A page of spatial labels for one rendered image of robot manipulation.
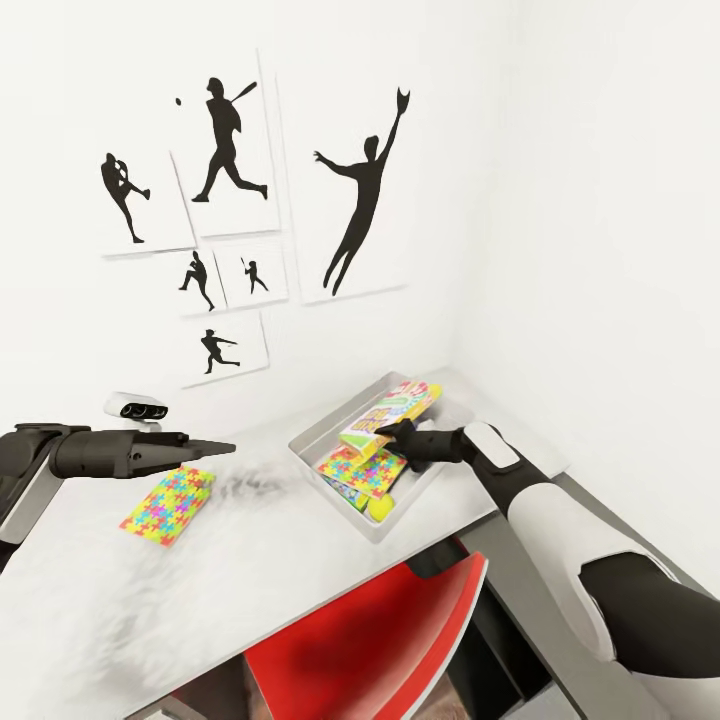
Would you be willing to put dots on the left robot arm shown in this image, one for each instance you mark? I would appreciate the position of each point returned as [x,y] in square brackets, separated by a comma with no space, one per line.
[36,458]

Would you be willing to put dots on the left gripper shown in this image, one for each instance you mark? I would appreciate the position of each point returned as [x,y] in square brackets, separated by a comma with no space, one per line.
[128,453]

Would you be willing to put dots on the jigsaw puzzle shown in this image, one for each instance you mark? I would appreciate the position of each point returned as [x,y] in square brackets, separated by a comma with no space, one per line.
[372,478]
[164,514]

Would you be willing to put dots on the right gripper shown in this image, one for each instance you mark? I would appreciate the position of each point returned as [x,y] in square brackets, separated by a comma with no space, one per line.
[415,446]

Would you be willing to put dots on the tennis ball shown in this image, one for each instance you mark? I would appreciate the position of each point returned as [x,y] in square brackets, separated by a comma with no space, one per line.
[379,509]

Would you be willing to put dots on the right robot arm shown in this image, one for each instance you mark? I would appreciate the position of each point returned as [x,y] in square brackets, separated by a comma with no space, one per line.
[617,597]

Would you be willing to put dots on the board game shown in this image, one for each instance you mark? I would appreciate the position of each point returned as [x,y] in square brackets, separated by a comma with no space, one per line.
[358,442]
[357,499]

